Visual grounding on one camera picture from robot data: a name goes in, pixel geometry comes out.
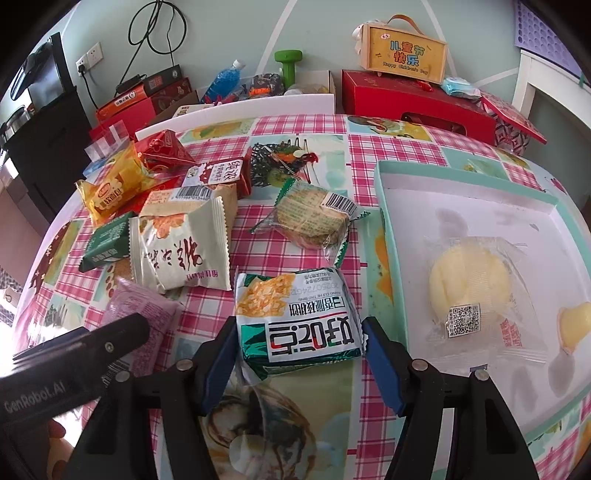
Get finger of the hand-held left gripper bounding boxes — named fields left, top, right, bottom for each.
left=13, top=313, right=151, bottom=371

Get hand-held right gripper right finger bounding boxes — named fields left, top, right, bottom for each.
left=361, top=318, right=541, bottom=480

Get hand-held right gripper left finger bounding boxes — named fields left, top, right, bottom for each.
left=69, top=316, right=245, bottom=480

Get pink snack packet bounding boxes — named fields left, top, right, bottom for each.
left=98, top=277, right=184, bottom=366

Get green white snack packet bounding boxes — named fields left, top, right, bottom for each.
left=235, top=268, right=368, bottom=385

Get dark green snack packet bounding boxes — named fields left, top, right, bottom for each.
left=78, top=212, right=136, bottom=273

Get cream calligraphy snack packet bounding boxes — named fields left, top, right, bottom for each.
left=128, top=194, right=234, bottom=292

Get shiny red snack packet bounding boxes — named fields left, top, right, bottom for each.
left=117, top=174, right=185, bottom=217

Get yellow orange bread packet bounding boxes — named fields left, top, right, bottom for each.
left=75, top=141, right=158, bottom=228

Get round biscuit clear packet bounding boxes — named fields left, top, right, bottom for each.
left=252, top=179, right=371, bottom=269

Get beige barcode snack packet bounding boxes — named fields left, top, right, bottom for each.
left=139, top=183, right=238, bottom=220

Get teal shallow tray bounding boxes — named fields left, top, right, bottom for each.
left=372, top=159, right=591, bottom=445

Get red white biscuit packet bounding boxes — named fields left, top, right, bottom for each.
left=182, top=154, right=253, bottom=200

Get red pyramid snack packet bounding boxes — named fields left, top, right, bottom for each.
left=134, top=130, right=197, bottom=177

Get yellow cake clear packet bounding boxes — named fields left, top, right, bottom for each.
left=424, top=235, right=549, bottom=366

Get yellow cake at edge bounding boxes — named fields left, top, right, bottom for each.
left=556, top=302, right=591, bottom=359

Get clear plastic box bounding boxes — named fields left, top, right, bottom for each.
left=84, top=120, right=131, bottom=163

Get black cabinet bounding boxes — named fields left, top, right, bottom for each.
left=0, top=85, right=94, bottom=223

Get plain red box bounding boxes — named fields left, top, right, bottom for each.
left=89, top=98, right=158, bottom=140

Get pink checked picture tablecloth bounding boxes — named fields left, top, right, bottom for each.
left=9, top=113, right=591, bottom=480

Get orange flat box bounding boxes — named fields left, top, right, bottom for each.
left=96, top=85, right=149, bottom=122

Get dark red box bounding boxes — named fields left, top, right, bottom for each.
left=150, top=76, right=193, bottom=114

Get black power adapter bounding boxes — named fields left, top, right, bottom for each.
left=115, top=74, right=147, bottom=94

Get white board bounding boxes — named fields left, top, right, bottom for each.
left=135, top=93, right=337, bottom=140

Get large red gift box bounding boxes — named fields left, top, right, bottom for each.
left=342, top=69, right=498, bottom=147

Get black flat box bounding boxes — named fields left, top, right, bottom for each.
left=143, top=65, right=184, bottom=96

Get red patterned lid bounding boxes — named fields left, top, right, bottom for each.
left=480, top=91, right=548, bottom=156

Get black monitor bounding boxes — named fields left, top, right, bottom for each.
left=8, top=31, right=66, bottom=110

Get blue water bottle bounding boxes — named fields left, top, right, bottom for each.
left=201, top=59, right=247, bottom=103

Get dark snack bag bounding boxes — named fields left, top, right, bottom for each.
left=249, top=73, right=286, bottom=99

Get light blue small packet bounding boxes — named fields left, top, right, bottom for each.
left=441, top=76, right=484, bottom=100

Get open cardboard box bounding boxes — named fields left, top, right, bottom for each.
left=152, top=69, right=337, bottom=126

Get green dumbbell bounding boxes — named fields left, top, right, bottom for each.
left=274, top=50, right=308, bottom=89

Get purple perforated basket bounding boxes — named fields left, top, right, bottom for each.
left=514, top=0, right=583, bottom=78

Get white wall socket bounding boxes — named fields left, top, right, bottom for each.
left=75, top=42, right=103, bottom=71

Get black cable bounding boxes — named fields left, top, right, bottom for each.
left=121, top=6, right=188, bottom=89

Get wooden box with handle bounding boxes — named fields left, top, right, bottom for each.
left=353, top=14, right=449, bottom=85

